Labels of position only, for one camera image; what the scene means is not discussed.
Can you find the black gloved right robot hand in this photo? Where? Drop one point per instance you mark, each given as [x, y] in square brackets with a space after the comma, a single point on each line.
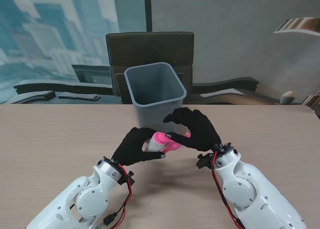
[202, 134]

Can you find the dark brown office chair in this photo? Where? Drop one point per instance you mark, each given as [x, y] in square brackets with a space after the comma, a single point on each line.
[150, 49]

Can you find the white lint roll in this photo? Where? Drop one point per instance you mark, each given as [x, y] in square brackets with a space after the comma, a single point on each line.
[152, 146]

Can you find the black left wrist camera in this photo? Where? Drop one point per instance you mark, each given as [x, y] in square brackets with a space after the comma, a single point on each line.
[127, 178]

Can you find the black curved board stack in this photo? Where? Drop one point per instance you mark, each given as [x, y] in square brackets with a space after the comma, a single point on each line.
[225, 84]
[62, 86]

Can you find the grey rounded object brown top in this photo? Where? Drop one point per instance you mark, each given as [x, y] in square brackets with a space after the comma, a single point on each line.
[287, 97]

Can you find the small black block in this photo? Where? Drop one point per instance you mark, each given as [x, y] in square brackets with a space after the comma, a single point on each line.
[49, 94]

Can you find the light grey sheet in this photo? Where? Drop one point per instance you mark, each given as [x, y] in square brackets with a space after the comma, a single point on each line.
[221, 93]

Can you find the dark grey back table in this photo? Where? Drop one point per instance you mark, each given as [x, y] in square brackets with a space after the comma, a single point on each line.
[260, 98]

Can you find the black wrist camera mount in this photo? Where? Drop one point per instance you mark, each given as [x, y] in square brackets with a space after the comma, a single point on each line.
[205, 161]

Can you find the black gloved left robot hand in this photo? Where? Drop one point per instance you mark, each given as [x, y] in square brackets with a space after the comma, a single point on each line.
[131, 149]

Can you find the curved wooden panel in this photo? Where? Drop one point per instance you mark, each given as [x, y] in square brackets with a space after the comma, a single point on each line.
[300, 25]

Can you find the grey plastic waste bin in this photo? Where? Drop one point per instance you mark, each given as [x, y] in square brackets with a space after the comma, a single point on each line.
[155, 89]

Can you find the small wooden furniture piece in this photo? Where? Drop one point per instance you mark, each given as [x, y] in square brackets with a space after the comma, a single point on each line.
[312, 100]

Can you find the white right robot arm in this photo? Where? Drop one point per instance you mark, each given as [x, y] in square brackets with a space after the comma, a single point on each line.
[250, 189]

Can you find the black vertical window frame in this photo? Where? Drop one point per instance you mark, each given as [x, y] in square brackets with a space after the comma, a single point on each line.
[148, 9]

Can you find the dark grey sheet stack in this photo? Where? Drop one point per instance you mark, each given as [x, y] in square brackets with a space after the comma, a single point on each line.
[80, 97]

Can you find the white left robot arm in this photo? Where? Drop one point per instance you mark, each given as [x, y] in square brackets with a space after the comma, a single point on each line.
[85, 199]

